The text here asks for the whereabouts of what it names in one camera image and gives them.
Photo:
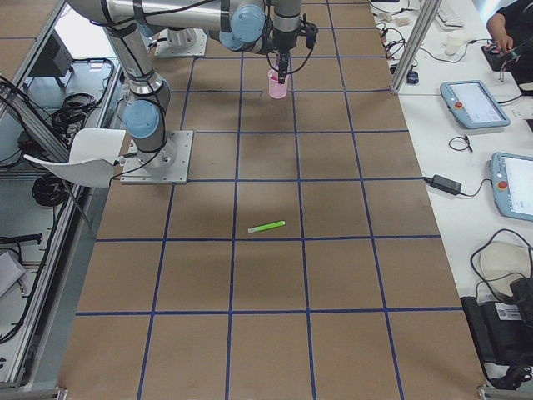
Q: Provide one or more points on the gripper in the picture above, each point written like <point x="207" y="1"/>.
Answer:
<point x="284" y="42"/>

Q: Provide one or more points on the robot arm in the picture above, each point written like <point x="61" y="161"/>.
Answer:
<point x="262" y="27"/>
<point x="260" y="45"/>

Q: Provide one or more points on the pink mesh cup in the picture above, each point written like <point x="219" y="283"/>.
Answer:
<point x="276" y="90"/>

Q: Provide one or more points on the person hand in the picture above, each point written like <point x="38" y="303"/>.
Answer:
<point x="504" y="42"/>

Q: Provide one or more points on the green pen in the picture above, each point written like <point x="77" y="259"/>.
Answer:
<point x="266" y="226"/>

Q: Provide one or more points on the white keyboard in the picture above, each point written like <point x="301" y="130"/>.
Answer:
<point x="446" y="17"/>

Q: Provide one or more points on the far teach pendant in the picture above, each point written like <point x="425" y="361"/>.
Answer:
<point x="472" y="105"/>

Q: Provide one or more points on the teach pendant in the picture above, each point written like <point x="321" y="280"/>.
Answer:
<point x="511" y="181"/>
<point x="472" y="105"/>

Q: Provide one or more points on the white chair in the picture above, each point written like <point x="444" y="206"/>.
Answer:
<point x="93" y="154"/>

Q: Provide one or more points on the black power adapter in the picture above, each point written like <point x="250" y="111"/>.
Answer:
<point x="446" y="185"/>

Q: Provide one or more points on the near teach pendant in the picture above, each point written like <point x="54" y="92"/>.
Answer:
<point x="511" y="181"/>

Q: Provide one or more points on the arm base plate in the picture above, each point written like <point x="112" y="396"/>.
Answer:
<point x="184" y="43"/>
<point x="171" y="165"/>

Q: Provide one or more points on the aluminium frame post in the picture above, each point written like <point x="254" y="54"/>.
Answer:
<point x="426" y="15"/>

